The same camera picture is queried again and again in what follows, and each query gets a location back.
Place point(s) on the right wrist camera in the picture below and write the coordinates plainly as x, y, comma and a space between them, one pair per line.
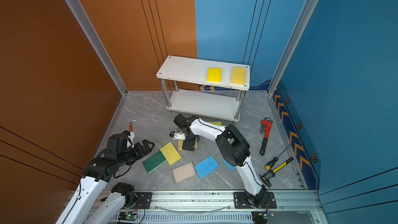
177, 135

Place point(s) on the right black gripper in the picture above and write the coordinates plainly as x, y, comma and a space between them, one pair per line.
190, 143

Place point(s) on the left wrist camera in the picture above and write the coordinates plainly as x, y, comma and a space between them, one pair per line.
130, 138

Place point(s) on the pale yellow orange-backed sponge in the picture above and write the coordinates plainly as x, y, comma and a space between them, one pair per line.
180, 144

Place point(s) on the right green circuit board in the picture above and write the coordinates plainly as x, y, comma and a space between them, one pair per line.
261, 217

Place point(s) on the red pipe wrench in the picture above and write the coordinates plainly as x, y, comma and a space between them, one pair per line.
266, 125

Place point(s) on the black yellow screwdriver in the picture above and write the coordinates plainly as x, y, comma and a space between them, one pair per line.
271, 163

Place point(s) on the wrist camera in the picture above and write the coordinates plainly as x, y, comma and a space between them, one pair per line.
177, 135
130, 138

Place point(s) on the white two-tier shelf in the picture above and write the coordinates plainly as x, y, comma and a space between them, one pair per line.
176, 70

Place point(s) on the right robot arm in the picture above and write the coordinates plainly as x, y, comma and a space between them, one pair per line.
233, 147

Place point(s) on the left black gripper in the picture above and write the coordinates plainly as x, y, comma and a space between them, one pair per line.
142, 152

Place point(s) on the bright yellow foam sponge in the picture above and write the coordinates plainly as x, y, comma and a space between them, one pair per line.
214, 75

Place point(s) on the blue cellulose sponge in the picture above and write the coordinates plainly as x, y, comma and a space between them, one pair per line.
207, 166
230, 167

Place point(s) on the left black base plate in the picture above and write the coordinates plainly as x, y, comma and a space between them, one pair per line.
137, 201

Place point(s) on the left green circuit board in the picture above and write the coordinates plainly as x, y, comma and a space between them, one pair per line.
127, 216

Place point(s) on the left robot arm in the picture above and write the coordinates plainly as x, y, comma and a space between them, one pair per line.
120, 151

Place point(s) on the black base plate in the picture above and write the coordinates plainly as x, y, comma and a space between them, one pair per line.
137, 201
241, 201

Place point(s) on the green scouring sponge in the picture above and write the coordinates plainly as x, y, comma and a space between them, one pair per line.
154, 162

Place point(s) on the yellow black caliper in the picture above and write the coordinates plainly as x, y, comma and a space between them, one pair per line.
271, 173

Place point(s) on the light yellow cellulose sponge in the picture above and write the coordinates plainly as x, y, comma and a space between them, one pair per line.
218, 123

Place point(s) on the blue cellulose sponge left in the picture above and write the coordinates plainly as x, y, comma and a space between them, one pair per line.
207, 166

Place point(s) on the beige foam sponge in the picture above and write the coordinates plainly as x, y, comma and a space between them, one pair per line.
184, 172

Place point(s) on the blue cellulose sponge right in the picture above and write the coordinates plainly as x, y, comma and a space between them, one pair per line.
230, 167

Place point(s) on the golden yellow sponge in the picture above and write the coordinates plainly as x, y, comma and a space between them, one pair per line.
238, 76

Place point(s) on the green circuit board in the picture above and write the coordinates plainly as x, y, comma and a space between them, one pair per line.
261, 217
127, 216

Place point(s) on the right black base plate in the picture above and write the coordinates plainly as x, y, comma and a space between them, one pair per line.
241, 201

